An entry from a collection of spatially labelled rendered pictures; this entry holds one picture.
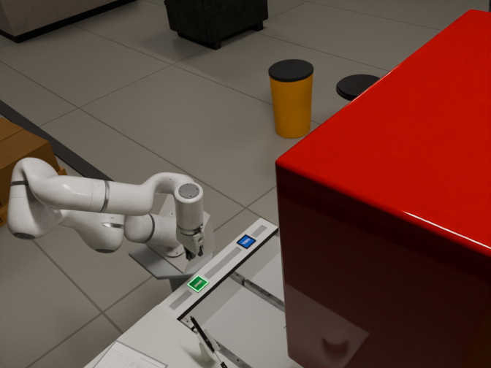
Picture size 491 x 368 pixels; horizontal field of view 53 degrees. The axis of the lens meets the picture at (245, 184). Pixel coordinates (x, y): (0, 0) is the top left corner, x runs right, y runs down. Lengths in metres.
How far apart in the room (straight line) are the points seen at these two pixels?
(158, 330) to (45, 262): 1.96
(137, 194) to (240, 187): 2.36
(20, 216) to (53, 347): 1.70
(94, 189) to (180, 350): 0.60
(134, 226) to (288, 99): 2.37
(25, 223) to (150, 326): 0.55
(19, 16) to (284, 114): 4.35
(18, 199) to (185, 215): 0.46
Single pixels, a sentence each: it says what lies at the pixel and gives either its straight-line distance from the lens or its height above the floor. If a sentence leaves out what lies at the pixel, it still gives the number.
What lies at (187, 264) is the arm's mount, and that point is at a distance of 2.00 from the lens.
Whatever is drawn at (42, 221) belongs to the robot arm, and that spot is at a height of 1.44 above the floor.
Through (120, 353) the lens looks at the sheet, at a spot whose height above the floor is 0.97.
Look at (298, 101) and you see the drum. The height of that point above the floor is 0.35.
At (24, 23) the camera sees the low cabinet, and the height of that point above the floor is 0.23.
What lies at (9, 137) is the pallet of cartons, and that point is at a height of 0.41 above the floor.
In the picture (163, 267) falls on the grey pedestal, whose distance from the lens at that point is 2.07.
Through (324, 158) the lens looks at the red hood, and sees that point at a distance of 0.83.
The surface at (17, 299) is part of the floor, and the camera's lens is 3.41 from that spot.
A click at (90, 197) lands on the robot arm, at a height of 1.52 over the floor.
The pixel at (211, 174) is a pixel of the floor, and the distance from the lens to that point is 3.86.
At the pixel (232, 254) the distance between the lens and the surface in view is 1.86.
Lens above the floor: 2.30
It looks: 38 degrees down
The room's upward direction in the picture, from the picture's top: 7 degrees counter-clockwise
